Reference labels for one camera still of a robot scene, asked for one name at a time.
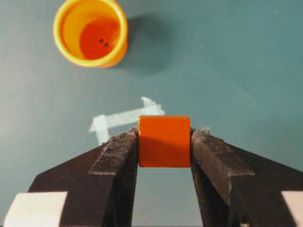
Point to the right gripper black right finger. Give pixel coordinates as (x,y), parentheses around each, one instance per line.
(237,188)

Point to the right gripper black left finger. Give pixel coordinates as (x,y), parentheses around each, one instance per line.
(95,189)

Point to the orange plastic cup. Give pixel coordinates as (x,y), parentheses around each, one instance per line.
(91,33)

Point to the white tape marker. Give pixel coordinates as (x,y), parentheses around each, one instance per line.
(102,124)

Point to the orange cube block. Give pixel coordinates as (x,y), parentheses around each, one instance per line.
(164,141)

